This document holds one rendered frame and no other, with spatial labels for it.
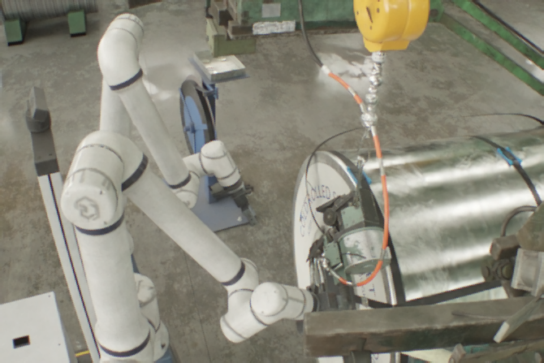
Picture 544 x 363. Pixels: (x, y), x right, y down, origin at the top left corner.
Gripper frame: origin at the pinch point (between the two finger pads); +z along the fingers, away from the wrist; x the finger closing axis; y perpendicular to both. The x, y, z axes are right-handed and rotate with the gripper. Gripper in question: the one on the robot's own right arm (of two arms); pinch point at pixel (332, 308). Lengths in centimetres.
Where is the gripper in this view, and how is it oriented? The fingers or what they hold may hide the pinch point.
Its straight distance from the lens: 170.3
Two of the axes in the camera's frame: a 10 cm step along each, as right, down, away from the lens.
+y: -1.6, -8.9, 4.2
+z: 5.9, 2.6, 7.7
